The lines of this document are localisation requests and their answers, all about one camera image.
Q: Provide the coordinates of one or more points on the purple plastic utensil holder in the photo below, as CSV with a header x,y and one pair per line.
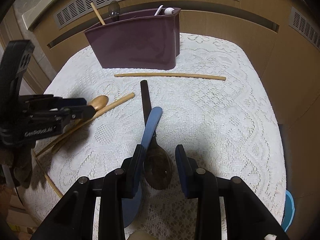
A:
x,y
139,39

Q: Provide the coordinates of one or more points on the wooden chopstick in holder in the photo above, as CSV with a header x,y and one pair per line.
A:
x,y
97,13

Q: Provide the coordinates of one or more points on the small side ventilation grille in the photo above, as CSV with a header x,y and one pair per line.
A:
x,y
305,27

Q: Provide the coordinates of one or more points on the wooden spoon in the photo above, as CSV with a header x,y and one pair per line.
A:
x,y
98,103

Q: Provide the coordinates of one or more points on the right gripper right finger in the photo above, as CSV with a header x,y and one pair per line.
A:
x,y
195,181

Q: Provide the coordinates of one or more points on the blue round stool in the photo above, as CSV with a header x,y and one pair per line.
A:
x,y
289,211

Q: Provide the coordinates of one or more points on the left hand brown glove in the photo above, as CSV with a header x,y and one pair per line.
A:
x,y
18,159

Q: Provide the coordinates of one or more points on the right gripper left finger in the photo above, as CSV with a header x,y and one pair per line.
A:
x,y
123,182

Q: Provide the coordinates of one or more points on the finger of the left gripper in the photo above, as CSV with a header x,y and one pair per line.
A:
x,y
75,101
75,113

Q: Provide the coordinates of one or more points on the white lace tablecloth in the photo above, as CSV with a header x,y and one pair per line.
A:
x,y
228,127

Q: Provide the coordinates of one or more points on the black-handled metal spoon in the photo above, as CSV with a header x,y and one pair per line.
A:
x,y
114,11
157,164

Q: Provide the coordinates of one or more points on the white utensil handle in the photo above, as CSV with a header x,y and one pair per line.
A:
x,y
158,10

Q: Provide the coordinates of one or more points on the white ball-top utensil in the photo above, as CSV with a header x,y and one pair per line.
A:
x,y
168,11

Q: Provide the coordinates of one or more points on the thick wooden stick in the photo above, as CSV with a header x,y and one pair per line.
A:
x,y
79,125

